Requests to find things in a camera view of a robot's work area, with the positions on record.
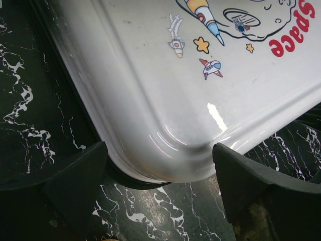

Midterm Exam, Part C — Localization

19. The white black space suitcase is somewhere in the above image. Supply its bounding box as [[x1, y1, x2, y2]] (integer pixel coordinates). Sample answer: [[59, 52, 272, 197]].
[[30, 1, 320, 185]]

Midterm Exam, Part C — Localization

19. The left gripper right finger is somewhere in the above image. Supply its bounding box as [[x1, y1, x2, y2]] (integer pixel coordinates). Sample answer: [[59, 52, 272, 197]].
[[213, 143, 320, 240]]

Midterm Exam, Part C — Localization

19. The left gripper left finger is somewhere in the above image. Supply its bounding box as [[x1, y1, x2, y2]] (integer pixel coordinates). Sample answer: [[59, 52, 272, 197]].
[[1, 142, 108, 240]]

